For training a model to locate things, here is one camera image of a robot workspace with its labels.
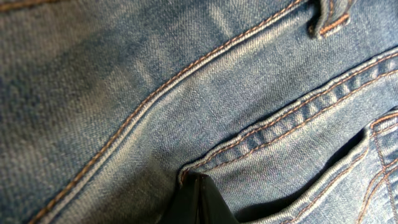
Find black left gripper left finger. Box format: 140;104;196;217
159;174;199;224

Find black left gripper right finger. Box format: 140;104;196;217
198;175;239;224

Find light blue denim jeans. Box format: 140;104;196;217
1;1;397;223

